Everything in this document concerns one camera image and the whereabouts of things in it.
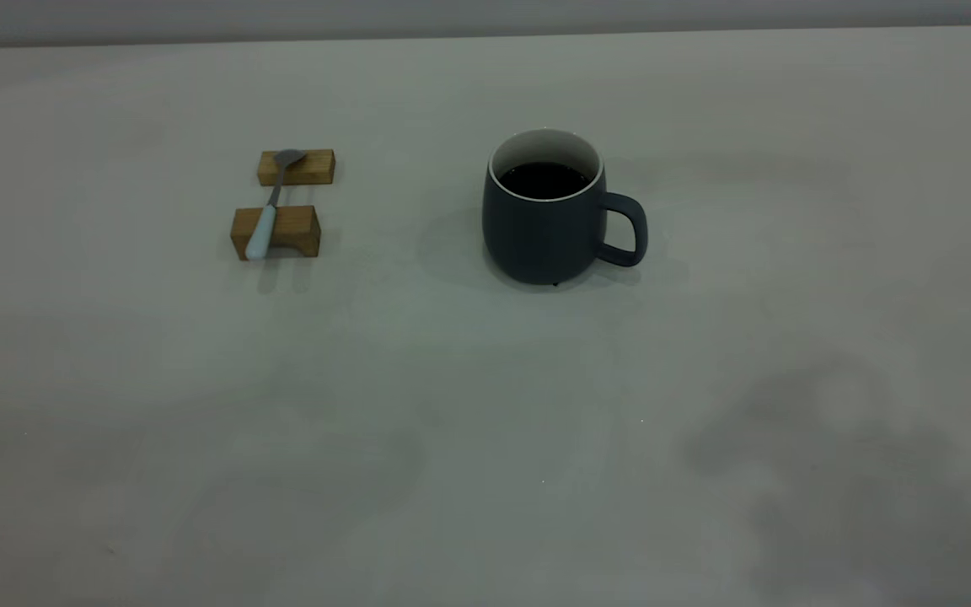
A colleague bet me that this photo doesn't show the dark grey ceramic mug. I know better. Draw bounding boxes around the dark grey ceramic mug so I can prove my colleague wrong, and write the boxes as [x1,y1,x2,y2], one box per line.
[482,128,649,286]

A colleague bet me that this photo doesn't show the spoon with pale blue handle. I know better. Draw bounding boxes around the spoon with pale blue handle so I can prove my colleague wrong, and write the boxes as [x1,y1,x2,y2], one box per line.
[245,149,308,261]

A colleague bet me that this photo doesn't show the arched wooden block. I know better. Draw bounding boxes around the arched wooden block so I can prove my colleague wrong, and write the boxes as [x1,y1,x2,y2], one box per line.
[230,205,322,261]

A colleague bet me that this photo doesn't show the flat wooden block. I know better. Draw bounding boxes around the flat wooden block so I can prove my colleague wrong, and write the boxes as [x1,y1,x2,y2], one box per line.
[257,149,336,186]

